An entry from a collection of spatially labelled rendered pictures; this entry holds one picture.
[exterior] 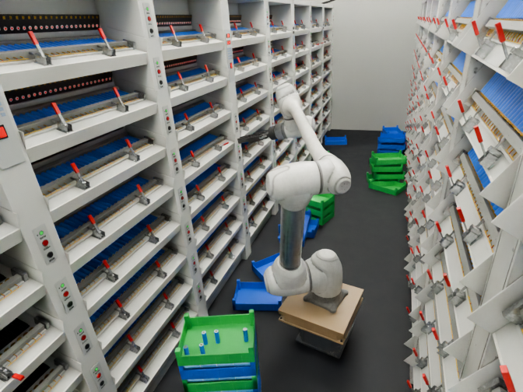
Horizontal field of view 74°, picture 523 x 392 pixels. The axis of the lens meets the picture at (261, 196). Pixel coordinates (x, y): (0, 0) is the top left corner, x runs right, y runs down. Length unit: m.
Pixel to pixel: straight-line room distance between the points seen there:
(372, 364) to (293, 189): 1.09
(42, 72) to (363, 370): 1.81
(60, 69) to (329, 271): 1.34
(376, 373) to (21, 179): 1.70
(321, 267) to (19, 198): 1.24
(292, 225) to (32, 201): 0.90
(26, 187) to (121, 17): 0.77
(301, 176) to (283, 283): 0.60
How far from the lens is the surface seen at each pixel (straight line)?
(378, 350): 2.09
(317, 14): 4.83
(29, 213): 1.17
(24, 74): 1.17
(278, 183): 1.28
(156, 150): 1.58
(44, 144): 1.19
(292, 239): 1.50
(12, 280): 1.26
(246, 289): 2.39
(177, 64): 2.03
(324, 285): 1.77
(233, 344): 1.55
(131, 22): 1.57
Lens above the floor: 1.57
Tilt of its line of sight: 26 degrees down
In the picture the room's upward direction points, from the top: 4 degrees counter-clockwise
